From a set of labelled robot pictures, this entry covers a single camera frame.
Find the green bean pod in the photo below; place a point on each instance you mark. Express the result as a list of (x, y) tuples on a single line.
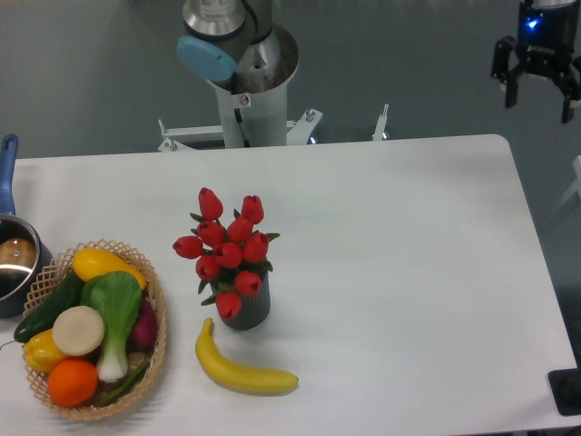
[(125, 386)]

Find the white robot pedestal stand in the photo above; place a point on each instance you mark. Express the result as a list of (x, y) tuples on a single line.
[(247, 120)]

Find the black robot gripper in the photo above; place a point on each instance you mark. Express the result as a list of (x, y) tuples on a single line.
[(546, 34)]

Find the yellow banana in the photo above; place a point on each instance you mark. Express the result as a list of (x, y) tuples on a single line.
[(236, 376)]

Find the yellow squash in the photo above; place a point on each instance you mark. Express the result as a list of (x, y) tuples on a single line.
[(89, 263)]

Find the orange fruit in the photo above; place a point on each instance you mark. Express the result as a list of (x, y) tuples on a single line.
[(72, 382)]

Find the beige round bun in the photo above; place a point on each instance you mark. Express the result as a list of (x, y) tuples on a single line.
[(78, 331)]

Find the blue handled saucepan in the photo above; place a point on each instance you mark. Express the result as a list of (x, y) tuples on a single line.
[(23, 254)]

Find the purple red onion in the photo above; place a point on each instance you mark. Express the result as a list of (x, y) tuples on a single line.
[(145, 329)]

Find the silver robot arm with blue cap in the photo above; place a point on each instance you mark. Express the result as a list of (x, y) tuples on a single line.
[(236, 46)]

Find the white frame at right edge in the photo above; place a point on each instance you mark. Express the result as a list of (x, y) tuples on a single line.
[(571, 195)]

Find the woven wicker basket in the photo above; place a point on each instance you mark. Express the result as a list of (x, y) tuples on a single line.
[(47, 281)]

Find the black device at table edge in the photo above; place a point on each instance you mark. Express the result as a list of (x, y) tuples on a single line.
[(565, 387)]

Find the dark green cucumber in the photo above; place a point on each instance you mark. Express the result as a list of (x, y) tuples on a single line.
[(66, 295)]

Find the yellow bell pepper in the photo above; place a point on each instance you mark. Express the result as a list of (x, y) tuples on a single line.
[(41, 353)]

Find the red tulip bouquet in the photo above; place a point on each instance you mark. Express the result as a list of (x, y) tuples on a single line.
[(234, 256)]

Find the green bok choy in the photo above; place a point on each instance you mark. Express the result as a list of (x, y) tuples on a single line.
[(117, 297)]

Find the dark grey ribbed vase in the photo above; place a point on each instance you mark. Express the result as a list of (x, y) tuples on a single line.
[(240, 311)]

